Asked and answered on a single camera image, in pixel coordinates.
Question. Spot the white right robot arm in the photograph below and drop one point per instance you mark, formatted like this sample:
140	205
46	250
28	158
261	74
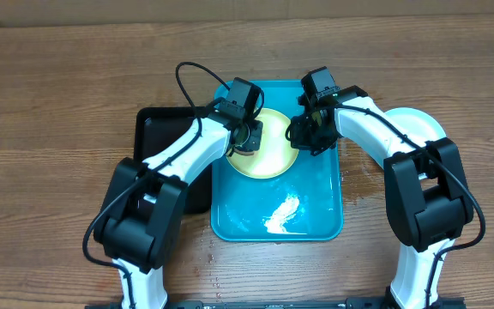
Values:
426	195

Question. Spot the light blue plate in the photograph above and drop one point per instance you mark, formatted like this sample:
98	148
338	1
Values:
417	123

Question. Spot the black rectangular water tray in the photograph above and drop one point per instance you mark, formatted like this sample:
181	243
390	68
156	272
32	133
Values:
159	127

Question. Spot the green and orange sponge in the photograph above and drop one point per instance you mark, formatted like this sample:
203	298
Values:
243	151

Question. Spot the teal plastic serving tray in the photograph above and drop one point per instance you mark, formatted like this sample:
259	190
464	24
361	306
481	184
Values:
302	204

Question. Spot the yellow plate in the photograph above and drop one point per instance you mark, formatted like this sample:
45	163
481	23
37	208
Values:
275	154

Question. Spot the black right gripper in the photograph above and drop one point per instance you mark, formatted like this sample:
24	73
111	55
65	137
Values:
304	141

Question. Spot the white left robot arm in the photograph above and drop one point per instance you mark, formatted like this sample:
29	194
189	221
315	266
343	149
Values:
139	221

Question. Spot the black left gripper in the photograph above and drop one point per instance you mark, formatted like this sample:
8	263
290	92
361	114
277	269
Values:
255	140

